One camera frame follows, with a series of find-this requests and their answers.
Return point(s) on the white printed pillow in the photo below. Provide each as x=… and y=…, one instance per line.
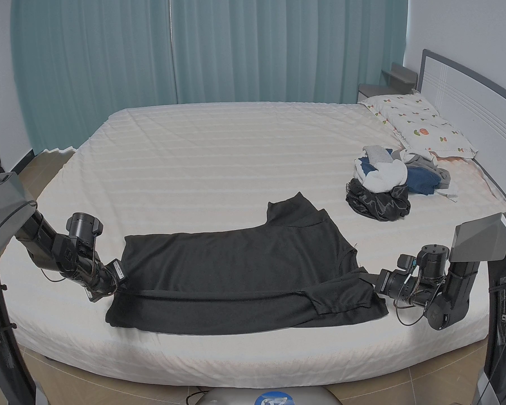
x=421, y=122

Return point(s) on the blue-green curtain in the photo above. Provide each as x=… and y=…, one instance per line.
x=286, y=36
x=92, y=57

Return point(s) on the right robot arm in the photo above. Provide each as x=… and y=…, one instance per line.
x=480, y=238

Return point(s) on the grey bedside table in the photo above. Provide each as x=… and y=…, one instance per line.
x=400, y=76

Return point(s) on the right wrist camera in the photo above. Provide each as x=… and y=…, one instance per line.
x=407, y=264

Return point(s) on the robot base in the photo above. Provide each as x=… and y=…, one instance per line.
x=270, y=397

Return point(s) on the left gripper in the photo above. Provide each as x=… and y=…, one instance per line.
x=105, y=283

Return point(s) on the black T-shirt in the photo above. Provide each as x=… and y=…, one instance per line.
x=236, y=276

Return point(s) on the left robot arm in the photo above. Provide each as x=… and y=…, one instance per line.
x=8, y=217

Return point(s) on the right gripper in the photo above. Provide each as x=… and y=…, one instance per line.
x=391, y=284

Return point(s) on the pile of clothes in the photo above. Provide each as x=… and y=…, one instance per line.
x=383, y=175

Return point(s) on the bed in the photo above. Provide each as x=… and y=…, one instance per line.
x=219, y=154

